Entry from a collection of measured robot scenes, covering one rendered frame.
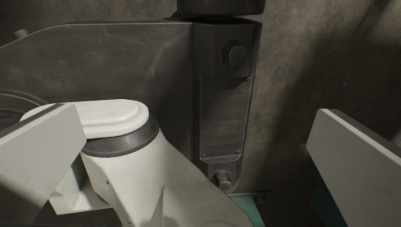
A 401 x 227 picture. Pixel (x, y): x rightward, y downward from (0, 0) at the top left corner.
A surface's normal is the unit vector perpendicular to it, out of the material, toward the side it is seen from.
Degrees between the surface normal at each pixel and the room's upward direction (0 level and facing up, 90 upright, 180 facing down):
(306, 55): 0
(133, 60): 0
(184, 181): 90
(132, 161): 90
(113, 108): 90
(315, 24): 0
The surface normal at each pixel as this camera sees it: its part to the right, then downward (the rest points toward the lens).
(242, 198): 0.12, -0.87
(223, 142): 0.17, 0.49
